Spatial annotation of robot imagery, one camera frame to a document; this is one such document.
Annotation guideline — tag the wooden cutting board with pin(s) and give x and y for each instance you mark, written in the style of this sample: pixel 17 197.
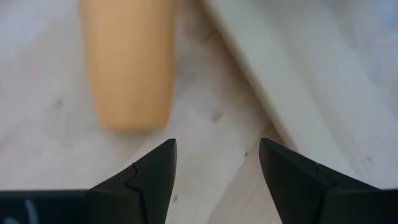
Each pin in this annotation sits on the wooden cutting board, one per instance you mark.
pixel 311 77

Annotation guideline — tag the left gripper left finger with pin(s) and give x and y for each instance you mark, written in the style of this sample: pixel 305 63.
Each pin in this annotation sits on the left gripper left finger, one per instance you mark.
pixel 140 202

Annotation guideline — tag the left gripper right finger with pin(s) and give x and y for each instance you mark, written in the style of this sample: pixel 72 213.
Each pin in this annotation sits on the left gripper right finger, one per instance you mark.
pixel 311 199

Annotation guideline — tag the small orange cup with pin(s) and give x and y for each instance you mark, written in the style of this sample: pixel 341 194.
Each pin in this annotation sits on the small orange cup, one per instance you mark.
pixel 130 68

